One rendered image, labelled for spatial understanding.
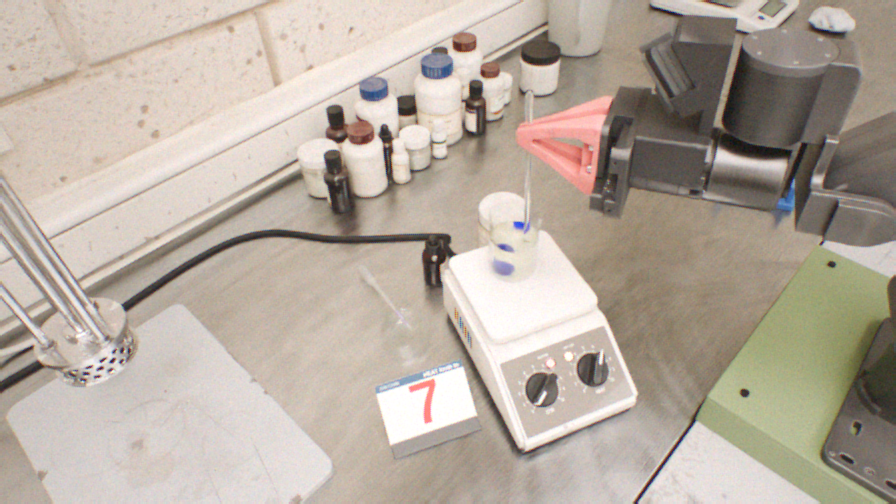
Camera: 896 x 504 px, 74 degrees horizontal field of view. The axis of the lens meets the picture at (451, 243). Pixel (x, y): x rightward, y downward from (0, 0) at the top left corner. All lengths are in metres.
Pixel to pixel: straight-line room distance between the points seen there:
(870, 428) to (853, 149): 0.27
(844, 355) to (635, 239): 0.27
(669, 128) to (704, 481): 0.33
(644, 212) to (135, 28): 0.67
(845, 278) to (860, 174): 0.33
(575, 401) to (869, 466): 0.24
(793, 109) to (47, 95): 0.72
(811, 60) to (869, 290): 0.40
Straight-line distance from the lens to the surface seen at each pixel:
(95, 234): 0.83
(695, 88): 0.45
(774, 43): 0.46
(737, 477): 0.65
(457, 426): 0.62
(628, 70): 1.18
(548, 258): 0.64
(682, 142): 0.46
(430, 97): 0.90
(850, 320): 0.75
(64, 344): 0.56
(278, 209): 0.87
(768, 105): 0.45
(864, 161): 0.49
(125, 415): 0.71
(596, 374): 0.59
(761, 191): 0.48
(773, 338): 0.69
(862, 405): 0.67
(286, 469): 0.61
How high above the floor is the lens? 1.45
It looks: 45 degrees down
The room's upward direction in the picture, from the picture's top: 2 degrees counter-clockwise
